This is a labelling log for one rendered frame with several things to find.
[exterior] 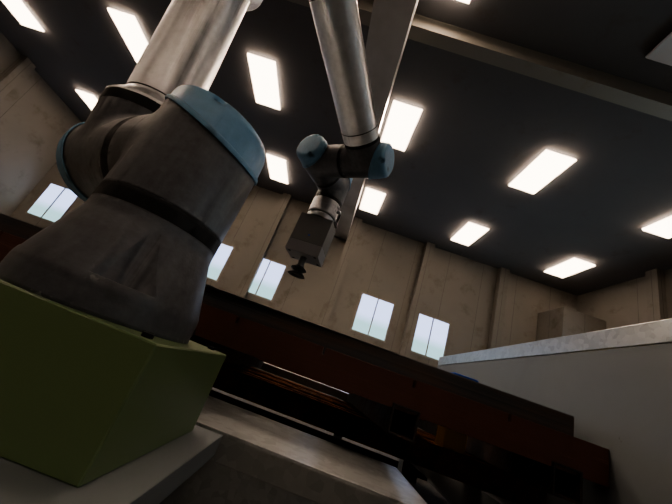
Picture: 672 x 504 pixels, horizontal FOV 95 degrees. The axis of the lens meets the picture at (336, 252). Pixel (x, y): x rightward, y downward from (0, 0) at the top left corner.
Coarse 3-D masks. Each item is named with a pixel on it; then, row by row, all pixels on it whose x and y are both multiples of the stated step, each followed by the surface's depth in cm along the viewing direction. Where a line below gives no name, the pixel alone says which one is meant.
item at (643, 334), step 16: (576, 336) 71; (592, 336) 67; (608, 336) 63; (624, 336) 59; (640, 336) 56; (656, 336) 54; (480, 352) 113; (496, 352) 103; (512, 352) 94; (528, 352) 86; (544, 352) 80; (560, 352) 74
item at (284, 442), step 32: (224, 416) 44; (256, 416) 52; (224, 448) 35; (256, 448) 36; (288, 448) 39; (320, 448) 46; (288, 480) 35; (320, 480) 35; (352, 480) 36; (384, 480) 41
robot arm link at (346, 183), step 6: (342, 180) 78; (348, 180) 81; (330, 186) 77; (336, 186) 77; (342, 186) 79; (348, 186) 81; (318, 192) 79; (324, 192) 78; (330, 192) 77; (336, 192) 78; (342, 192) 79; (336, 198) 78; (342, 198) 79; (342, 204) 81
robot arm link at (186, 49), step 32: (192, 0) 41; (224, 0) 43; (256, 0) 50; (160, 32) 40; (192, 32) 40; (224, 32) 44; (160, 64) 39; (192, 64) 41; (128, 96) 36; (160, 96) 38; (96, 128) 34; (64, 160) 36; (96, 160) 32
